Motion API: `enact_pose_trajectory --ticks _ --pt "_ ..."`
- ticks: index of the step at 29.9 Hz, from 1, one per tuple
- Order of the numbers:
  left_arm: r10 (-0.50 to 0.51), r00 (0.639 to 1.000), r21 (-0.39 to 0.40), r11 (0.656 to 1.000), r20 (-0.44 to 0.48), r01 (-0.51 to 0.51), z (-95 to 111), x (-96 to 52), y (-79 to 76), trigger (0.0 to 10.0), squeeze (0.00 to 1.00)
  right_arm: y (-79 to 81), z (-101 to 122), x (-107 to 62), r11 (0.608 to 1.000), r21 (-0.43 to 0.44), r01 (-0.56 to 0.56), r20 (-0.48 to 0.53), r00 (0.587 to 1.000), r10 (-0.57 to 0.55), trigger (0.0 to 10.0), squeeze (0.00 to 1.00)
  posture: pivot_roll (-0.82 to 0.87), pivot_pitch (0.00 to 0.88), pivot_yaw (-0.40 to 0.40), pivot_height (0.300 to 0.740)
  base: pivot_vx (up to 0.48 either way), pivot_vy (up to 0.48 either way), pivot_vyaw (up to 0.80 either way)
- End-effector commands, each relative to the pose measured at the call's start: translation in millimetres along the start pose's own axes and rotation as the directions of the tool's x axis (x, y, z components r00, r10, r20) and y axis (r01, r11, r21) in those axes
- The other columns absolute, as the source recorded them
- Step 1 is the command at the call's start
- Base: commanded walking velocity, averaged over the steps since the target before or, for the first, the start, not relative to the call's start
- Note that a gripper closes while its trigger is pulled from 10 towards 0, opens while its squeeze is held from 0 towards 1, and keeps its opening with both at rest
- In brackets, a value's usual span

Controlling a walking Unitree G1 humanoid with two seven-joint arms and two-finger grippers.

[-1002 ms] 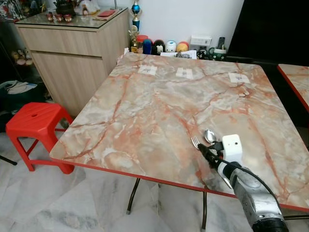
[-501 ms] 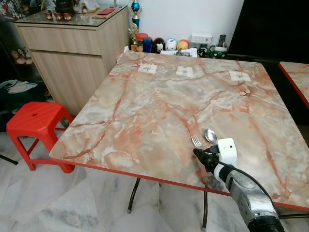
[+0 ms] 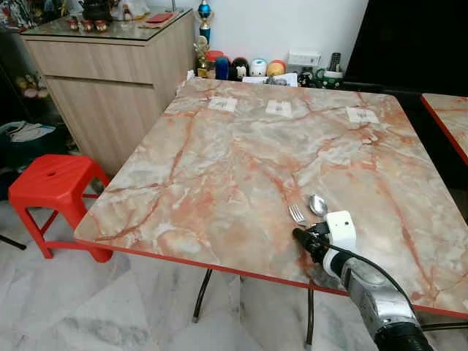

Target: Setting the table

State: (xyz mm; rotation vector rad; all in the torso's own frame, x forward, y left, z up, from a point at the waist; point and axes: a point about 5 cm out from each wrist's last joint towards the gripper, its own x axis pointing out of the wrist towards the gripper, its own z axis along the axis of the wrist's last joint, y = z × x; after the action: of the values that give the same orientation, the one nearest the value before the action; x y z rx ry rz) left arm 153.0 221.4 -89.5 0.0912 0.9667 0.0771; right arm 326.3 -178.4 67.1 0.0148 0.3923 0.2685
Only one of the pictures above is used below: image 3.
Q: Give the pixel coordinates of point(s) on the silver metal spoon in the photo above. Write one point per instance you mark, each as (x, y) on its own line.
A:
(318, 205)

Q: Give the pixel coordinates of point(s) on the silver metal fork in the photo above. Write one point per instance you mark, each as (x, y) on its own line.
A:
(297, 215)

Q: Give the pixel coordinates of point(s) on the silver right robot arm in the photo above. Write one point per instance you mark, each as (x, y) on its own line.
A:
(373, 296)

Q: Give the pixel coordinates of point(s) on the dark metal table leg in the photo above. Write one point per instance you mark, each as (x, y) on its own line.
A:
(200, 296)
(310, 318)

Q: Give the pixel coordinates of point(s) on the white paper tag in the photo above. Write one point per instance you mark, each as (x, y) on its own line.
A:
(278, 108)
(222, 104)
(362, 115)

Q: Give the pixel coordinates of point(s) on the dark green mug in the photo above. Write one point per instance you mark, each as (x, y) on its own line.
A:
(330, 77)

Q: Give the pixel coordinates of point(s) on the white printed papers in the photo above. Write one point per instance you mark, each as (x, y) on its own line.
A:
(270, 80)

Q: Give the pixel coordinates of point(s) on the orange yellow round toy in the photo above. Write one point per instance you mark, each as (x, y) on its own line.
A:
(276, 69)

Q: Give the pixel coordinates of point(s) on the black remote control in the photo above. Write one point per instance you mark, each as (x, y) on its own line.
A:
(335, 61)

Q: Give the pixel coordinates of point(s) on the white power strip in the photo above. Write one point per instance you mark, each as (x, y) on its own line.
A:
(303, 58)

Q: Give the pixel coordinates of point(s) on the marble table with red edge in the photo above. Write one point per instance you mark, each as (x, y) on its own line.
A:
(450, 121)

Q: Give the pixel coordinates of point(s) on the white round toy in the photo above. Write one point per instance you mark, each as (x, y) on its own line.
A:
(258, 67)

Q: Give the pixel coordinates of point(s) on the black round toy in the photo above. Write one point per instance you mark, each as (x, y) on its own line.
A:
(240, 68)

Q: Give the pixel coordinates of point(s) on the gold figure trophy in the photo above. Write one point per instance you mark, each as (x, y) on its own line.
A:
(201, 55)

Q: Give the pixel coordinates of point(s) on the black screen panel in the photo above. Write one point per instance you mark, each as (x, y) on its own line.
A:
(409, 40)

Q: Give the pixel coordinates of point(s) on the light wooden cabinet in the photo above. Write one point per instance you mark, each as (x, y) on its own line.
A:
(110, 88)

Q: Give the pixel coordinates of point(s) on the blue ball trophy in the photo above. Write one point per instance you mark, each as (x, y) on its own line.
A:
(205, 10)

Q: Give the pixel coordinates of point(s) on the red plastic stool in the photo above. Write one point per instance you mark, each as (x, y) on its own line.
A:
(55, 183)

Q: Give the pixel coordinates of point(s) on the flat red box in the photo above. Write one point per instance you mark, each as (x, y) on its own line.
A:
(159, 17)

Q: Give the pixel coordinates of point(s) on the white cloth pile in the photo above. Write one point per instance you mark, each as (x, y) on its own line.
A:
(29, 131)

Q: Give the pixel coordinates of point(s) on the small red figurines row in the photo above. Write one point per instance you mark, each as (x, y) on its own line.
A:
(88, 25)

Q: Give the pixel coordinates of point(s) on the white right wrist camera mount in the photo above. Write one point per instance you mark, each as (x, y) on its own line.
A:
(341, 228)

